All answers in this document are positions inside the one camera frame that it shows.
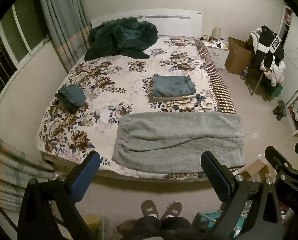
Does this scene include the person's dark trousers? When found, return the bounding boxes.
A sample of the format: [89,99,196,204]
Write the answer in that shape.
[119,216,205,240]

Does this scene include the person's grey slipper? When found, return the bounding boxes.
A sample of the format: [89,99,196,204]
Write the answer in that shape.
[160,201,183,221]
[141,199,160,218]

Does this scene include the large cardboard box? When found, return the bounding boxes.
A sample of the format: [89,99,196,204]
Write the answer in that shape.
[224,37,255,75]

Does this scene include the folded beige pants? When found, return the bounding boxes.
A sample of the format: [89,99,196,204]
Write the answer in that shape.
[149,94,197,104]

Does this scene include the white bed headboard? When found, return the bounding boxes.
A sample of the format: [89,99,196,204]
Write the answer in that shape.
[90,9,203,39]

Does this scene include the small cardboard box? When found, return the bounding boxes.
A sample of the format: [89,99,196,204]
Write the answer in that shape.
[232,159,277,183]

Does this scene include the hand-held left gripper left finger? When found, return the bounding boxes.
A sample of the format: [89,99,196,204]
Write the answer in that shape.
[17,151,102,240]

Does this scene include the black and white jacket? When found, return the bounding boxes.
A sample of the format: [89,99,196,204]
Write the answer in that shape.
[254,25,285,71]

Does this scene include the brown checked bed sheet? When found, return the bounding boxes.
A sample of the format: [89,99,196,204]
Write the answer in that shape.
[196,40,237,114]

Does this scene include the dark green duvet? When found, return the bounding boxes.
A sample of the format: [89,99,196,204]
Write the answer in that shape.
[84,19,158,61]

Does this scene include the white fleece garment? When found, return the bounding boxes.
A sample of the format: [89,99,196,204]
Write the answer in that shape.
[249,29,262,53]

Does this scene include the person's right grey slipper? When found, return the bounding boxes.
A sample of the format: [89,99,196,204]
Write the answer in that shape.
[160,201,183,221]

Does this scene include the green bag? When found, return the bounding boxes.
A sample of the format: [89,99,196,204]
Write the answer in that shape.
[263,80,283,98]

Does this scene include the bed with floral sheet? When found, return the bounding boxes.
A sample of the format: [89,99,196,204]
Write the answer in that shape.
[36,36,239,180]

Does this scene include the folded blue jeans pants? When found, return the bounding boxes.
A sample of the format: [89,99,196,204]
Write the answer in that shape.
[152,75,197,98]

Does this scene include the white puffy jacket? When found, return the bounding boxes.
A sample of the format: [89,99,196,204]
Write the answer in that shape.
[260,60,287,87]

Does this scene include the white nightstand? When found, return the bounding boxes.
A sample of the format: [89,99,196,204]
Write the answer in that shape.
[202,39,230,70]

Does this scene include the folding chair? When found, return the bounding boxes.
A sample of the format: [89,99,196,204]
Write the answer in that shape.
[246,34,284,102]

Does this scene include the grey-green striped curtain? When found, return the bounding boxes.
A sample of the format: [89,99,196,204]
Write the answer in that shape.
[0,130,56,209]
[38,0,92,72]

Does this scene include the grey fluffy blanket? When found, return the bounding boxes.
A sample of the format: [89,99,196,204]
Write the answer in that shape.
[111,112,246,174]

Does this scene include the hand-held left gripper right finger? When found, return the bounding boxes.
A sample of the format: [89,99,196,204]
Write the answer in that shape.
[201,151,283,240]

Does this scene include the crumpled blue pants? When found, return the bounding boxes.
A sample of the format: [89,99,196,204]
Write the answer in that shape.
[54,85,86,114]

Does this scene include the teal plastic rack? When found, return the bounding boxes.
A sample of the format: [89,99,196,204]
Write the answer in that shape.
[192,210,239,240]

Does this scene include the window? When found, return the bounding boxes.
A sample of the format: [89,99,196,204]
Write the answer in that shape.
[0,0,50,100]

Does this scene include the person's left grey slipper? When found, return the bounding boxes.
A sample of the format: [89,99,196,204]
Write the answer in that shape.
[141,199,160,218]

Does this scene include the white wardrobe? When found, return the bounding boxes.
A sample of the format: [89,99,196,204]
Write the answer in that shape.
[280,4,298,138]

